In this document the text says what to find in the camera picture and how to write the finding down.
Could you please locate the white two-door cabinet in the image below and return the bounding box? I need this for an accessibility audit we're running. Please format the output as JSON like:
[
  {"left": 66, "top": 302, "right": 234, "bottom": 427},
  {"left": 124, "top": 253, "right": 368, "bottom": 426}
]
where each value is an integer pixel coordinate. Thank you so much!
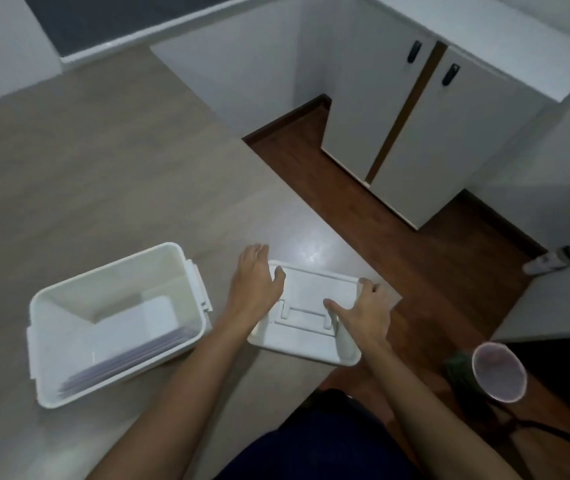
[{"left": 321, "top": 0, "right": 570, "bottom": 230}]

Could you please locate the person's right forearm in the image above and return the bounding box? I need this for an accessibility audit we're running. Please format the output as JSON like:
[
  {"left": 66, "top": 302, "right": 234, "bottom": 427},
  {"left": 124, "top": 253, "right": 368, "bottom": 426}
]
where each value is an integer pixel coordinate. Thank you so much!
[{"left": 360, "top": 340, "right": 526, "bottom": 480}]

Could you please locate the person's left forearm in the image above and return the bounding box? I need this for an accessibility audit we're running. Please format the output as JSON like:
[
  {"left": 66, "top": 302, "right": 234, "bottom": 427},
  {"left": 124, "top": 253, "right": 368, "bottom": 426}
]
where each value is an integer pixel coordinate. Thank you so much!
[{"left": 85, "top": 310, "right": 261, "bottom": 480}]

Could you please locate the person's dark blue clothing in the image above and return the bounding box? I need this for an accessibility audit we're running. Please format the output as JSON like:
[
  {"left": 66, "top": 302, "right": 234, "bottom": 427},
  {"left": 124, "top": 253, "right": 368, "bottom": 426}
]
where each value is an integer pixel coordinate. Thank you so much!
[{"left": 215, "top": 389, "right": 421, "bottom": 480}]

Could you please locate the white plastic box lid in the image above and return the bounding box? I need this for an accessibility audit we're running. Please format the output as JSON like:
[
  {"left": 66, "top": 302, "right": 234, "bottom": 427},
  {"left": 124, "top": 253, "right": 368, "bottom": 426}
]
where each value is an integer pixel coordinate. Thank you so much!
[{"left": 247, "top": 260, "right": 377, "bottom": 367}]

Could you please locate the person's left hand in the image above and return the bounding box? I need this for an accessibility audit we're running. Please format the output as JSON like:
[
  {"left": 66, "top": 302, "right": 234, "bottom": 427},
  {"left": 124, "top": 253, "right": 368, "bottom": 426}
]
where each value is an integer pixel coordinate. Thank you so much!
[{"left": 227, "top": 244, "right": 287, "bottom": 324}]

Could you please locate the black cable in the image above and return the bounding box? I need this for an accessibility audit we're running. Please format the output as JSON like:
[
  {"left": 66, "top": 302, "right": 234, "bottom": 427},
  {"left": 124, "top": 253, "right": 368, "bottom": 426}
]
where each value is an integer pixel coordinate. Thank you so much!
[{"left": 510, "top": 417, "right": 570, "bottom": 455}]

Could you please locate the white plastic storage box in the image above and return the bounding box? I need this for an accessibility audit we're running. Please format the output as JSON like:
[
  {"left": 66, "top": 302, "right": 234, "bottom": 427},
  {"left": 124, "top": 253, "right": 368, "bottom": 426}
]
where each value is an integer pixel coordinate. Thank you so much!
[{"left": 26, "top": 242, "right": 214, "bottom": 410}]

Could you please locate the person's right hand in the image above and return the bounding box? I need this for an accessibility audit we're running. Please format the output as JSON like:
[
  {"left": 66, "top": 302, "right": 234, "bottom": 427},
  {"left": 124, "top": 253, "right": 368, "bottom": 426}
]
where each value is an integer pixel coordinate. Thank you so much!
[{"left": 324, "top": 278, "right": 393, "bottom": 353}]

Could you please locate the stack of papers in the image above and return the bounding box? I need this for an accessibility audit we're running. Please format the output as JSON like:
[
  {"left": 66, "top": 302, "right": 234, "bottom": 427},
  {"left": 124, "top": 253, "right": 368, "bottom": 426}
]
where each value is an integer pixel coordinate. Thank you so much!
[{"left": 58, "top": 329, "right": 200, "bottom": 396}]

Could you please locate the white-rimmed waste bin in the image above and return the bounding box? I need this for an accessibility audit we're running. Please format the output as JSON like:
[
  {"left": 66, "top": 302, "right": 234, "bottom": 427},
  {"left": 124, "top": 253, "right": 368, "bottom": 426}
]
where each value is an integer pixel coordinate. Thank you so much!
[{"left": 445, "top": 342, "right": 528, "bottom": 420}]

